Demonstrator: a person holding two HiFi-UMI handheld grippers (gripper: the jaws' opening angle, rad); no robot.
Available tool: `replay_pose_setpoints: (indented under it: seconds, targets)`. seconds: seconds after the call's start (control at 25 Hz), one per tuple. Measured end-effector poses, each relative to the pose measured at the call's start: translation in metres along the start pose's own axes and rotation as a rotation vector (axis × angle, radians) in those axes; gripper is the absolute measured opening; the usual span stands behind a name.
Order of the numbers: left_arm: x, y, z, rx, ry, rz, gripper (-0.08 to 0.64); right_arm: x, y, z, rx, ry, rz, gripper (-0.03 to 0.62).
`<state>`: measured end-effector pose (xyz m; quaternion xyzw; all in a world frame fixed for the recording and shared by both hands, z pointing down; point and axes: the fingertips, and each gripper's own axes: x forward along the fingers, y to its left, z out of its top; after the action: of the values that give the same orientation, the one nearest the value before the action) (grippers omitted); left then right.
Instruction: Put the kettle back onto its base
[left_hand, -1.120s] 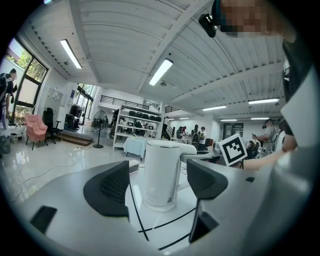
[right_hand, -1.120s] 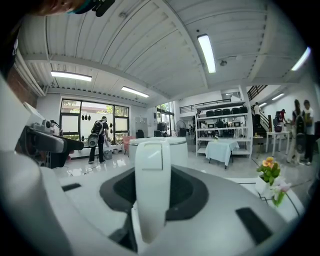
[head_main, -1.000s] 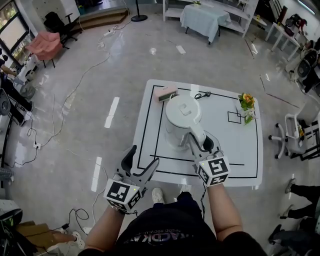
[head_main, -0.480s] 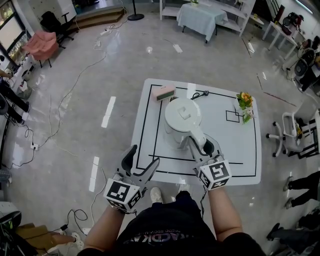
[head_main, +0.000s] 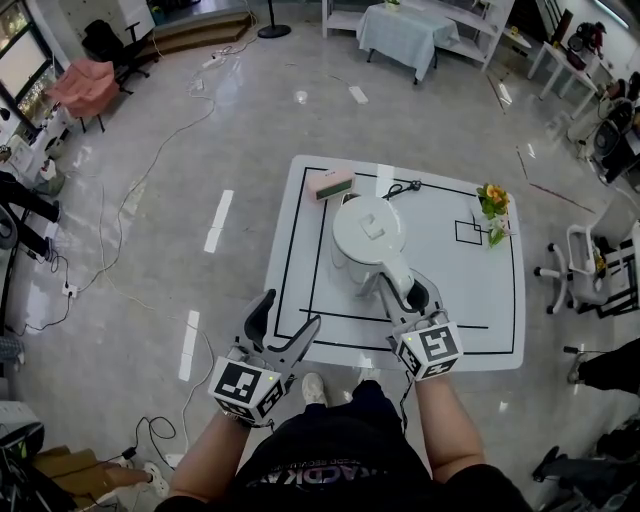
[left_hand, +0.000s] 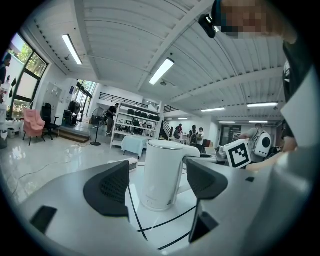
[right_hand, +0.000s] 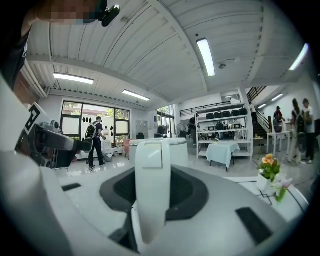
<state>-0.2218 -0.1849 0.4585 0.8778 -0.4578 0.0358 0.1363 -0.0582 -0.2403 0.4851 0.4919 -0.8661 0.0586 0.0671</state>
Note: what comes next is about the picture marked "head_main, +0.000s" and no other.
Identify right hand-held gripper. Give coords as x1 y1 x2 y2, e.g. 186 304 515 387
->
375 271 464 382

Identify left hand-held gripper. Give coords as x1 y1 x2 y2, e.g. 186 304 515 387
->
208 288 323 429

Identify white electric kettle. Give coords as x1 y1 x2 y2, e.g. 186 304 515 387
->
327 193 416 304

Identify person's left forearm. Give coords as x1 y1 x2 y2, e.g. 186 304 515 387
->
169 412 251 501

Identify person's right forearm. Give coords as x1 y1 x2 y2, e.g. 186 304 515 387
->
412 374 486 484

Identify person's left white shoe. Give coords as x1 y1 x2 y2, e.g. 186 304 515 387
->
301 372 329 409

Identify white flower sprig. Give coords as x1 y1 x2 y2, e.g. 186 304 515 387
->
485 215 519 250

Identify orange flower potted plant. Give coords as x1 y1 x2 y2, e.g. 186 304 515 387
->
474 183 511 221

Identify person's black clothing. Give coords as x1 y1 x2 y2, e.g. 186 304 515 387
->
164 379 536 512

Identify pink digital clock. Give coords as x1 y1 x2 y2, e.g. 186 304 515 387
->
305 168 356 203

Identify white office chair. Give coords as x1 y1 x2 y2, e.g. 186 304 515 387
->
533 192 640 316

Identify white shelf unit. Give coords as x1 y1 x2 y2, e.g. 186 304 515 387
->
321 0 516 72

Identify table with pale blue cloth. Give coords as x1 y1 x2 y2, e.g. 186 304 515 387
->
357 2 460 85

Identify small white round table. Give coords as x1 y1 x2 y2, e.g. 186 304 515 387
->
499 29 534 51

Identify black standing fan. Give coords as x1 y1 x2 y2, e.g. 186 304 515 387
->
257 0 293 40

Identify brown wooden step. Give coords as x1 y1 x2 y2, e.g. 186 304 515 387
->
149 12 254 56

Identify pink armchair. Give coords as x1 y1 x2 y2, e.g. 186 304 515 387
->
47 57 121 134

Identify black office chair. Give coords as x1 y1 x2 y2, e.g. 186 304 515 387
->
82 19 151 96

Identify black framed window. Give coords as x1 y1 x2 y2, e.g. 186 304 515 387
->
0 0 56 121

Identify black power cord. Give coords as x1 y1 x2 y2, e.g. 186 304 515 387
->
380 180 424 202

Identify white desk with black frame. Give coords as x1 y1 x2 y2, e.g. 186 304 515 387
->
594 234 640 319

